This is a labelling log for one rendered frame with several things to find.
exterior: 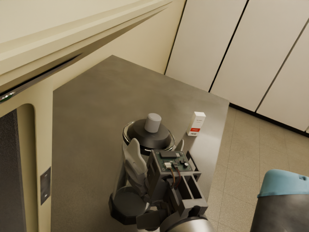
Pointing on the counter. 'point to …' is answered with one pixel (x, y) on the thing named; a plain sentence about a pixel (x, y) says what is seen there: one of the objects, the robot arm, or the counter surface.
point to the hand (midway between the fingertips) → (147, 146)
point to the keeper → (45, 185)
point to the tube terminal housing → (34, 147)
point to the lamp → (7, 97)
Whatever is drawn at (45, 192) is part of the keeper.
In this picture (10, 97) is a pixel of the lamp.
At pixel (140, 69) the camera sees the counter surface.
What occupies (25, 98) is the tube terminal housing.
